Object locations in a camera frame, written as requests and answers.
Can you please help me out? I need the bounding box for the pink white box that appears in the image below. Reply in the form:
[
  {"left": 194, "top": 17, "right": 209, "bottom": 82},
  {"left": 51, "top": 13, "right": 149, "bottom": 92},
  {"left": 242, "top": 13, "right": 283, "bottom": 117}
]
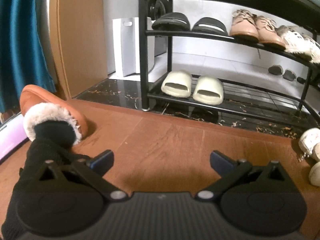
[{"left": 0, "top": 113, "right": 29, "bottom": 164}]

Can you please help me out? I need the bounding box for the teal curtain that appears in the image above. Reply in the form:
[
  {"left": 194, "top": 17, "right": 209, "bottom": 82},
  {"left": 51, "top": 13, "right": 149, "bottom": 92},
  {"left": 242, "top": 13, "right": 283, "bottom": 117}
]
[{"left": 1, "top": 0, "right": 56, "bottom": 113}]

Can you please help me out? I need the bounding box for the pink cross-strap mule shoe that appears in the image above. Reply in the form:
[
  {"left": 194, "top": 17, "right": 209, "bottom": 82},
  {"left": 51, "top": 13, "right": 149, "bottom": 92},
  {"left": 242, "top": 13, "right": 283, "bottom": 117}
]
[{"left": 309, "top": 162, "right": 320, "bottom": 187}]

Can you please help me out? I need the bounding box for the black knit trouser leg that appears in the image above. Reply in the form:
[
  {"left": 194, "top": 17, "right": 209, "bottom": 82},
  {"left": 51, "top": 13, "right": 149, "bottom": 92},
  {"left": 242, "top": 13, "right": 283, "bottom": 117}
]
[{"left": 0, "top": 119, "right": 93, "bottom": 240}]

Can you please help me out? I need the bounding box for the pale green slide slipper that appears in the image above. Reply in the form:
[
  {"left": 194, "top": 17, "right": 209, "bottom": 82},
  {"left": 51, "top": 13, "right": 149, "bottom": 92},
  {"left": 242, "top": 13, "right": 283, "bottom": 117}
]
[
  {"left": 193, "top": 76, "right": 224, "bottom": 105},
  {"left": 161, "top": 70, "right": 192, "bottom": 98}
]

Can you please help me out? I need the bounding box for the black slide sandal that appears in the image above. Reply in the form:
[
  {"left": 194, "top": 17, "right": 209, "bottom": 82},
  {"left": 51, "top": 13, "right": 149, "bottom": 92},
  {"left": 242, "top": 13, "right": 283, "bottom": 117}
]
[
  {"left": 152, "top": 12, "right": 190, "bottom": 31},
  {"left": 191, "top": 17, "right": 228, "bottom": 36}
]

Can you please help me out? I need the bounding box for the black metal shoe rack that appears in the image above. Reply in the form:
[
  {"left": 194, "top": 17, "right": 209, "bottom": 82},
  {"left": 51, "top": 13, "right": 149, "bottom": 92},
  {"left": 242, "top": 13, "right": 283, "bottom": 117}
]
[{"left": 139, "top": 0, "right": 320, "bottom": 131}]

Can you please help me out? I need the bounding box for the white floral pearl flat shoe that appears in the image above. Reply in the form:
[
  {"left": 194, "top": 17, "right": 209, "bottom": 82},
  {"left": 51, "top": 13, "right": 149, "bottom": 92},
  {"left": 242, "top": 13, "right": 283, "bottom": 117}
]
[{"left": 298, "top": 128, "right": 319, "bottom": 161}]

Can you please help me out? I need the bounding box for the white paper bag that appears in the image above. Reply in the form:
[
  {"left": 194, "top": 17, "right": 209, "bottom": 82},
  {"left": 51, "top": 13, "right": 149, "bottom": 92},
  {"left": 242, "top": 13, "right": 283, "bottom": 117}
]
[{"left": 112, "top": 17, "right": 140, "bottom": 77}]

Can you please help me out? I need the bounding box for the pink lace-up oxford shoe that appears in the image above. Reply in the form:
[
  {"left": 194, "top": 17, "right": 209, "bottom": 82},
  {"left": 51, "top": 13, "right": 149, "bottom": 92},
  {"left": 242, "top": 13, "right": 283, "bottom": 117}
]
[
  {"left": 255, "top": 16, "right": 286, "bottom": 50},
  {"left": 229, "top": 9, "right": 259, "bottom": 43}
]

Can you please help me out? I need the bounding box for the grey floor pebble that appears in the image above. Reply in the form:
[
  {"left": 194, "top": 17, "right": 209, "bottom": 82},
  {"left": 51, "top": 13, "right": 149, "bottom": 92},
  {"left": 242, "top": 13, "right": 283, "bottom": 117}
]
[
  {"left": 283, "top": 69, "right": 296, "bottom": 82},
  {"left": 268, "top": 65, "right": 283, "bottom": 76}
]

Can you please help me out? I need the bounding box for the orange fur-lined slipper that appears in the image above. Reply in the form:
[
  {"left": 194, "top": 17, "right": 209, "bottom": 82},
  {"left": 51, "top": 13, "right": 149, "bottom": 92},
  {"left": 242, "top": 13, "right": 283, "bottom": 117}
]
[{"left": 20, "top": 85, "right": 88, "bottom": 145}]

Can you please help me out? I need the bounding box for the white grey sneaker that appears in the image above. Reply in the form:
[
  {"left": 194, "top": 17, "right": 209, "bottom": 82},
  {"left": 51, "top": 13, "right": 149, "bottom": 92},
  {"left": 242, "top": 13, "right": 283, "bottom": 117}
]
[
  {"left": 276, "top": 25, "right": 311, "bottom": 61},
  {"left": 302, "top": 34, "right": 320, "bottom": 65}
]

